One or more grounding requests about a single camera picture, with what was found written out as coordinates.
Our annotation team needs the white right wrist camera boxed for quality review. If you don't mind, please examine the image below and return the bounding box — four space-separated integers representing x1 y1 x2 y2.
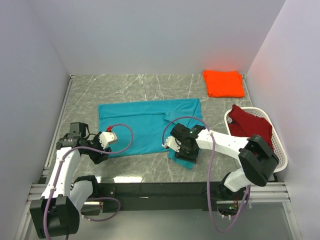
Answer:
162 136 182 153

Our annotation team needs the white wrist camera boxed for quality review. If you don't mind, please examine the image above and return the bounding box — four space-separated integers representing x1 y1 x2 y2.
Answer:
98 126 118 150
162 136 182 153

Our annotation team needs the teal polo shirt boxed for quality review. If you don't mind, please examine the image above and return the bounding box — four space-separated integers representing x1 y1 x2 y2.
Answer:
98 98 203 158

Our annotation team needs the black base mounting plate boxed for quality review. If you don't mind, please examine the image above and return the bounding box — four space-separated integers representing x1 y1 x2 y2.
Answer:
79 181 248 216

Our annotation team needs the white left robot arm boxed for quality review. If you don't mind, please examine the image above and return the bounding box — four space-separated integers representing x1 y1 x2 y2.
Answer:
29 122 118 239

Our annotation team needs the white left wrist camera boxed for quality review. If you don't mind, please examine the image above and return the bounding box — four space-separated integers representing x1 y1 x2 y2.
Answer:
98 126 118 150

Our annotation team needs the dark red shirt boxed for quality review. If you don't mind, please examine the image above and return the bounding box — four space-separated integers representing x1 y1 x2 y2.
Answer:
228 104 273 150

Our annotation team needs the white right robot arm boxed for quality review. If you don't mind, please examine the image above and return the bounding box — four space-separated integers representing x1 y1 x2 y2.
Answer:
162 123 280 201

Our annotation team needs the aluminium frame rail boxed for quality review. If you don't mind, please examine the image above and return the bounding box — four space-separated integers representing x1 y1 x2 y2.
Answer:
26 182 291 205

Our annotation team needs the folded orange t shirt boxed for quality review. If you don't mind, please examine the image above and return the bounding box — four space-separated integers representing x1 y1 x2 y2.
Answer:
202 70 245 98

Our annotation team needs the white laundry basket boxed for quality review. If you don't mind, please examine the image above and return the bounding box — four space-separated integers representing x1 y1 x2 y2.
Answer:
224 107 288 173

